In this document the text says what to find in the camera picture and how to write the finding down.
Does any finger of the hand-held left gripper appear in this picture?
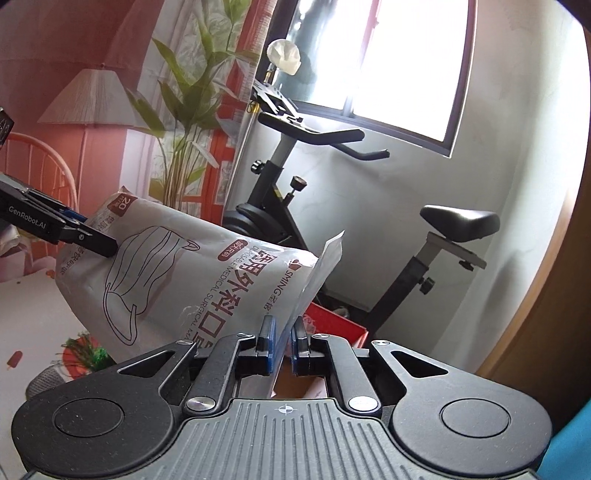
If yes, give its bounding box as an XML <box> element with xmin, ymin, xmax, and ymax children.
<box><xmin>21</xmin><ymin>186</ymin><xmax>89</xmax><ymax>226</ymax></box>
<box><xmin>58</xmin><ymin>218</ymin><xmax>121</xmax><ymax>258</ymax></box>

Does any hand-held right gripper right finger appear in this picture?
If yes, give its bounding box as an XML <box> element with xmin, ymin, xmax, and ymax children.
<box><xmin>291</xmin><ymin>318</ymin><xmax>451</xmax><ymax>412</ymax></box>

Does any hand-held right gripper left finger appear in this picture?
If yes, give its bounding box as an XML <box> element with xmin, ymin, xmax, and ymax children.
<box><xmin>117</xmin><ymin>314</ymin><xmax>279</xmax><ymax>418</ymax></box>

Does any wooden door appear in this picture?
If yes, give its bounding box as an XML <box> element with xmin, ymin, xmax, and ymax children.
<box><xmin>475</xmin><ymin>185</ymin><xmax>591</xmax><ymax>445</ymax></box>

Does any blue curtain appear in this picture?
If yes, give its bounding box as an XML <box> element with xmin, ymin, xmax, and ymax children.
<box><xmin>538</xmin><ymin>419</ymin><xmax>591</xmax><ymax>480</ymax></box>

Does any dark framed window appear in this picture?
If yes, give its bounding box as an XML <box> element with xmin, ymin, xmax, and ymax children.
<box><xmin>276</xmin><ymin>0</ymin><xmax>479</xmax><ymax>160</ymax></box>

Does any black exercise bike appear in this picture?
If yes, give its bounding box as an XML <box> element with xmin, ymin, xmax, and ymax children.
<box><xmin>222</xmin><ymin>74</ymin><xmax>502</xmax><ymax>343</ymax></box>

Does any white face mask packet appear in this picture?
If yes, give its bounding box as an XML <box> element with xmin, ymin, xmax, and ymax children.
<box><xmin>55</xmin><ymin>185</ymin><xmax>346</xmax><ymax>402</ymax></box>

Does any red cardboard box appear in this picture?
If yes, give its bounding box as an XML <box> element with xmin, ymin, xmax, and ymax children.
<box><xmin>272</xmin><ymin>300</ymin><xmax>371</xmax><ymax>400</ymax></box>

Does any white cloth bundle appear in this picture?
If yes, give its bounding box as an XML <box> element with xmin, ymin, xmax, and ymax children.
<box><xmin>268</xmin><ymin>39</ymin><xmax>304</xmax><ymax>77</ymax></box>

